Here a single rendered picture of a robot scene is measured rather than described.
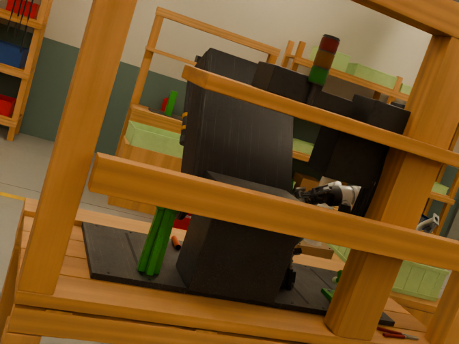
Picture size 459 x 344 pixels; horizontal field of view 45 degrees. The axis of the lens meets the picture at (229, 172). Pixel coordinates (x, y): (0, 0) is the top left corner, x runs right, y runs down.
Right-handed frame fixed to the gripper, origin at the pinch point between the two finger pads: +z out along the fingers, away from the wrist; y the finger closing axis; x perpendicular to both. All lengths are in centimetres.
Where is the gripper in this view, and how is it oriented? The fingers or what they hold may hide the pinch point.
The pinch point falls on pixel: (301, 197)
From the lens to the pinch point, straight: 196.7
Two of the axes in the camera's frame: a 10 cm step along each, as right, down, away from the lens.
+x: 1.8, 8.6, -4.8
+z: -9.5, 0.2, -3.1
